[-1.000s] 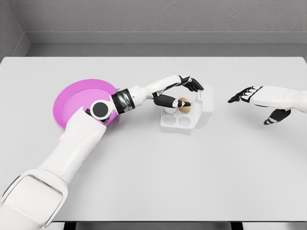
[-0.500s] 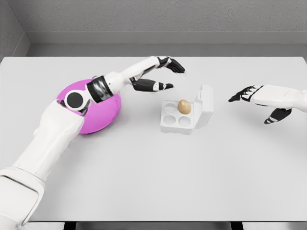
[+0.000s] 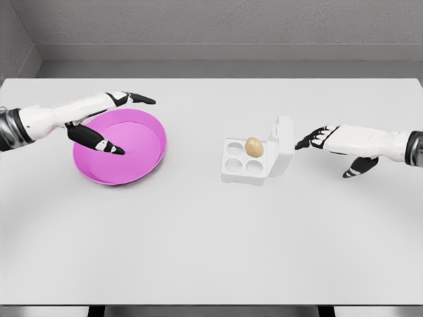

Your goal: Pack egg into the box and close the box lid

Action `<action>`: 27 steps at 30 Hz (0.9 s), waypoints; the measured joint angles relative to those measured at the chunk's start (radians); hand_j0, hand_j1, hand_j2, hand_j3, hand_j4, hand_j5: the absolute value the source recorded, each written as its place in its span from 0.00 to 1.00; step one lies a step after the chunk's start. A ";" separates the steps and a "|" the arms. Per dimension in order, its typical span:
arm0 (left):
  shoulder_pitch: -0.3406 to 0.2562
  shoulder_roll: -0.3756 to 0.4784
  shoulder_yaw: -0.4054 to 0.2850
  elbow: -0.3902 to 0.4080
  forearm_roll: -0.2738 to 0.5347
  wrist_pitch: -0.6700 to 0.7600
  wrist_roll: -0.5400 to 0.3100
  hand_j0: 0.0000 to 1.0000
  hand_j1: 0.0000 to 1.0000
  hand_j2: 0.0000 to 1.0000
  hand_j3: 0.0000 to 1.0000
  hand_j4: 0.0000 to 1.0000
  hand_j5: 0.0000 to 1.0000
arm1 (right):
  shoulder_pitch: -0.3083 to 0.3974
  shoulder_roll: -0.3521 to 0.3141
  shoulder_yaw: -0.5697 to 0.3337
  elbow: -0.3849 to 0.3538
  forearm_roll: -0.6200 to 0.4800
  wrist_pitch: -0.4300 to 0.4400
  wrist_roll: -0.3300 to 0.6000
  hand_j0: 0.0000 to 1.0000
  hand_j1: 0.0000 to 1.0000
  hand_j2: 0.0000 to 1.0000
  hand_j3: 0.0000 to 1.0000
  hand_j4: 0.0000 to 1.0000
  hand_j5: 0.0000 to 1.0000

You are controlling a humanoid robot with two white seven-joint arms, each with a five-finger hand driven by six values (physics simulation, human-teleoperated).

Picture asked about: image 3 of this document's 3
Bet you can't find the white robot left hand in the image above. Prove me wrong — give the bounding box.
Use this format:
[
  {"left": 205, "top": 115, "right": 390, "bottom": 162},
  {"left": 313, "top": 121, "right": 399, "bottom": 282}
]
[{"left": 58, "top": 91, "right": 157, "bottom": 156}]

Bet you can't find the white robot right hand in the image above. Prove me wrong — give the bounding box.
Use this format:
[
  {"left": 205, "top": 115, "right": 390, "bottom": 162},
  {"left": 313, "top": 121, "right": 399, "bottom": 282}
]
[{"left": 295, "top": 123, "right": 386, "bottom": 180}]

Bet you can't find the brown egg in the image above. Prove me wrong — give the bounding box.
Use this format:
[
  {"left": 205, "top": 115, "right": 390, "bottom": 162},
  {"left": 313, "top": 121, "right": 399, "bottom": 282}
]
[{"left": 245, "top": 136, "right": 264, "bottom": 157}]

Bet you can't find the white egg box with lid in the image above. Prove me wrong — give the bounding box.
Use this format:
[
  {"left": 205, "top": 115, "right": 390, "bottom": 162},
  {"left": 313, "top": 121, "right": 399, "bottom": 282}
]
[{"left": 220, "top": 114, "right": 295, "bottom": 186}]

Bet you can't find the pink round plate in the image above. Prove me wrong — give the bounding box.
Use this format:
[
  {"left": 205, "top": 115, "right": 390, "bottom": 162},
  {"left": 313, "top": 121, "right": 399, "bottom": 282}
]
[{"left": 72, "top": 108, "right": 168, "bottom": 186}]

